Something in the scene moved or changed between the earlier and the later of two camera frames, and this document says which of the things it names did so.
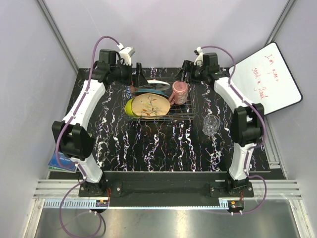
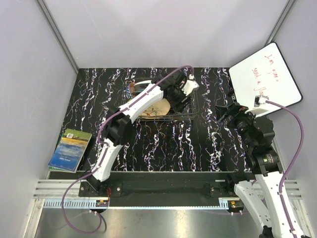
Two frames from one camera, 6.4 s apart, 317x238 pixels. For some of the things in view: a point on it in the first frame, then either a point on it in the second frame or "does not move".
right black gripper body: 196,73 to 241,120
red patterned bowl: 130,90 does not move
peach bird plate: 150,104 does not move
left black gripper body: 123,73 to 177,97
